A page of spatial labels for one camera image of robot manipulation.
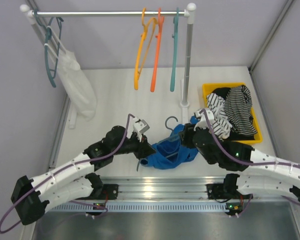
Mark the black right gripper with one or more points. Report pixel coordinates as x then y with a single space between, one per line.
186 135

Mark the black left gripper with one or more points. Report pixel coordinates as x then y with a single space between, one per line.
142 147

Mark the dark blue-grey hanger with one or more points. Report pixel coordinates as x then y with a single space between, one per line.
171 138

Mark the blue tank top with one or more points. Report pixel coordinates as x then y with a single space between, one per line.
170 155

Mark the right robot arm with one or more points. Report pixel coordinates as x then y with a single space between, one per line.
250 170

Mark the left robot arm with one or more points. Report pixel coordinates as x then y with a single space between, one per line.
77 179

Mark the white garment on hanger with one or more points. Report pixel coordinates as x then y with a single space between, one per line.
76 84

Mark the teal hanger right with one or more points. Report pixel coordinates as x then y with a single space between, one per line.
175 49

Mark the yellow hanger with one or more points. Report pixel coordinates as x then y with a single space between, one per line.
146 38

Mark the orange hanger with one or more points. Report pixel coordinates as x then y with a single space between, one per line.
160 22

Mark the teal hanger with garment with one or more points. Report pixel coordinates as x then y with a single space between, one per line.
51 45

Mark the yellow plastic bin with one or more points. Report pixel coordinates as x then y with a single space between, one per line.
208 88

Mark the black garment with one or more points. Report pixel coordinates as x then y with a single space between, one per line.
222 92

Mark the corner metal profile left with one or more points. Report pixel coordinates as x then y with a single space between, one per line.
27 232

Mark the corner metal profile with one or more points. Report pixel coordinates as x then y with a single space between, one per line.
27 232
288 4

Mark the corner metal profile right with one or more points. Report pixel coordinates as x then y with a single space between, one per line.
288 4

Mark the silver clothes rack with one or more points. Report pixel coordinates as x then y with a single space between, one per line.
189 13

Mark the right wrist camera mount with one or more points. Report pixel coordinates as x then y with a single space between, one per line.
205 117

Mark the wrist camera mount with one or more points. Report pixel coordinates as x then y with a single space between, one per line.
205 117
140 126

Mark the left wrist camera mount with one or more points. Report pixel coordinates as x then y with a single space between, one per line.
140 126

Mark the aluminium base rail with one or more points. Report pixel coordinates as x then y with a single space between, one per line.
143 195

